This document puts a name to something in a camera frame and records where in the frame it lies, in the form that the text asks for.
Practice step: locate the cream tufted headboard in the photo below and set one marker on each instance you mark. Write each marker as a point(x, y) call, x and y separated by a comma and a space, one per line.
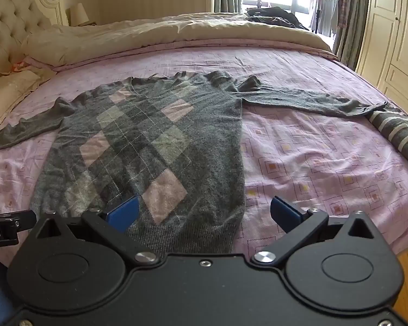
point(13, 17)

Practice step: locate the grey white striped garment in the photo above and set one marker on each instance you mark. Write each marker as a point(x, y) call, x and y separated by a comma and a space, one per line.
point(399, 132)

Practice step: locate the pink patterned bed sheet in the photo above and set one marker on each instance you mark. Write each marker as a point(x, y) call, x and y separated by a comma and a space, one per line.
point(309, 163)

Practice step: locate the cream bedside lamp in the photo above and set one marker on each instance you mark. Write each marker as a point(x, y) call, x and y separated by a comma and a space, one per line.
point(79, 14)

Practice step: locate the cream pillow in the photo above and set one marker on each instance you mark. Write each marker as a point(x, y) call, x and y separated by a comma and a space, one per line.
point(10, 91)

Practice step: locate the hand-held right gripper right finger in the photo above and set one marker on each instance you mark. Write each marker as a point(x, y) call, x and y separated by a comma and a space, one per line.
point(285, 214)

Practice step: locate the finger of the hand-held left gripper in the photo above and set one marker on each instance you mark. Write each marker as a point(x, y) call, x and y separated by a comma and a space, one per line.
point(13, 216)

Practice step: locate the rack of hanging clothes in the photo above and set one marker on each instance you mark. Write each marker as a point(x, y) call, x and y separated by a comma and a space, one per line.
point(326, 3)

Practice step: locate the pile of dark clothes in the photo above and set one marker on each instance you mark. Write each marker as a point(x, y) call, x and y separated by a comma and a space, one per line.
point(275, 16)

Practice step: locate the cream wardrobe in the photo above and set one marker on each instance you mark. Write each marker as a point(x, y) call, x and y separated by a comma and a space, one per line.
point(394, 37)

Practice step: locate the cream duvet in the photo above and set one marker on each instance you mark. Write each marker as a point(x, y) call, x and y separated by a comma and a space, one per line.
point(163, 35)

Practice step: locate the grey argyle sweater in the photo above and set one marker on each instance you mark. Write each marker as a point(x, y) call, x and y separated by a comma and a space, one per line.
point(149, 149)

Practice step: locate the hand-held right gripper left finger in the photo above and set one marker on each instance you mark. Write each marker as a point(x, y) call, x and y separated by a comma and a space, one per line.
point(124, 214)

